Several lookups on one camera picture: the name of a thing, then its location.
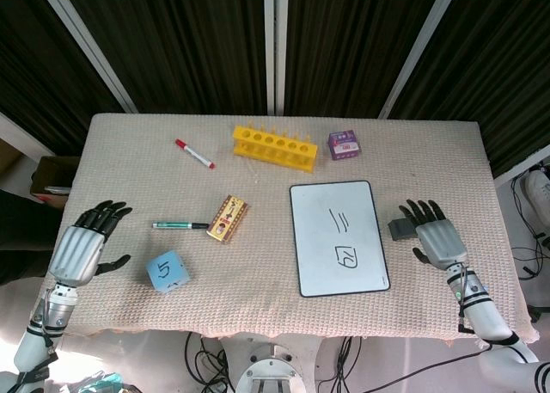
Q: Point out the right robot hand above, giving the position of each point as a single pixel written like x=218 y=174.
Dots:
x=438 y=238

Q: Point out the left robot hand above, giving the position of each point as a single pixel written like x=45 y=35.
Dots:
x=79 y=249

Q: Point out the grey board eraser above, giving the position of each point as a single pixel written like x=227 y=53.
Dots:
x=401 y=229

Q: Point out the robot base column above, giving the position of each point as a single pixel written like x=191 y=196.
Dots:
x=267 y=369

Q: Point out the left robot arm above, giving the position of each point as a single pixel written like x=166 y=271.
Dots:
x=40 y=328

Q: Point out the cardboard box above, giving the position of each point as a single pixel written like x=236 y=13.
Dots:
x=51 y=176

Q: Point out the blue numbered foam cube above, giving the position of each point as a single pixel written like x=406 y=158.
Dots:
x=167 y=272

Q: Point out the white dry-erase board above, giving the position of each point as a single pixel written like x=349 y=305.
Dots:
x=338 y=237

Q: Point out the green marker pen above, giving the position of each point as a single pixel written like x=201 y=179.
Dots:
x=178 y=225

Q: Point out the purple small box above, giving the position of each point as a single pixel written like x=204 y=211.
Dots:
x=344 y=144

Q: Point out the red capped marker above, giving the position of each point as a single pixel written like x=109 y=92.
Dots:
x=194 y=154

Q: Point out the yellow red snack box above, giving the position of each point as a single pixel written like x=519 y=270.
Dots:
x=228 y=219

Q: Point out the beige waffle tablecloth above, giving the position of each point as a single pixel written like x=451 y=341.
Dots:
x=275 y=234

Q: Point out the yellow test tube rack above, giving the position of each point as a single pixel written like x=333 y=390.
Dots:
x=275 y=146

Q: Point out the white curtain frame post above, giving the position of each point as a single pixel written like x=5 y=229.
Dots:
x=419 y=44
x=275 y=44
x=88 y=40

